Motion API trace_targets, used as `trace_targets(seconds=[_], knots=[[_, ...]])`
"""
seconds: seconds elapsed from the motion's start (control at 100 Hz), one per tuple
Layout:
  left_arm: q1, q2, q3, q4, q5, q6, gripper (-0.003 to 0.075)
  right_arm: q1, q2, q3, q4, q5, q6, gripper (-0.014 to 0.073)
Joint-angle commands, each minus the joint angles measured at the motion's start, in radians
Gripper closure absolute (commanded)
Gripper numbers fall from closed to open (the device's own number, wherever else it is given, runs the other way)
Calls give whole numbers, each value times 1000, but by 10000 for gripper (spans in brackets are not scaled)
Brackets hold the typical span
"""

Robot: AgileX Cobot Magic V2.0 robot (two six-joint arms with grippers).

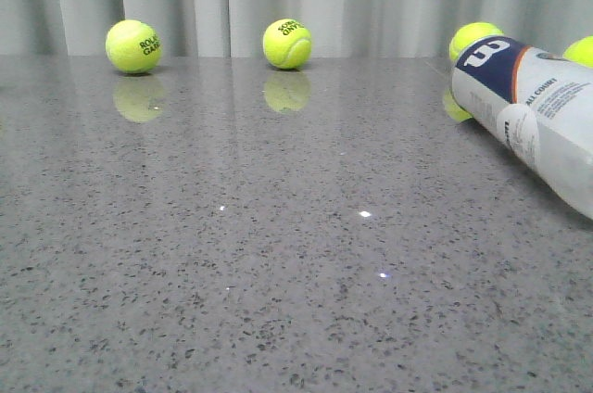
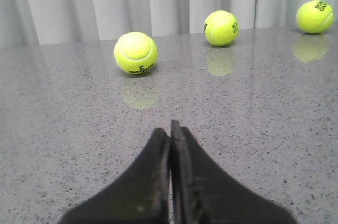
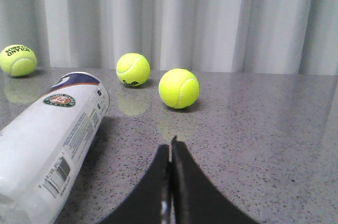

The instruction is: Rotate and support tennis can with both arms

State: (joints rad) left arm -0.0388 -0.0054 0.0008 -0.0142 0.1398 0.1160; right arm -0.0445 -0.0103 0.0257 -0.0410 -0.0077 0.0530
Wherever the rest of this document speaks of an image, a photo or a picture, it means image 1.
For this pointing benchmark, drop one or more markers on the white blue tennis ball can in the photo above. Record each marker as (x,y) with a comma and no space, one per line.
(536,104)

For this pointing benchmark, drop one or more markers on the centre tennis ball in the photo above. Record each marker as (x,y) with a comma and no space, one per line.
(287,44)

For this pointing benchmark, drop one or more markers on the tennis ball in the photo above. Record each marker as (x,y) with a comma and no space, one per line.
(287,44)
(133,46)
(468,34)
(580,51)

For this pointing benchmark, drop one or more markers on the far left tennis ball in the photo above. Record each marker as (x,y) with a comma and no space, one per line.
(133,46)

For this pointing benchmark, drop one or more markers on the far right tennis ball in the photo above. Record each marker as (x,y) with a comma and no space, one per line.
(580,51)

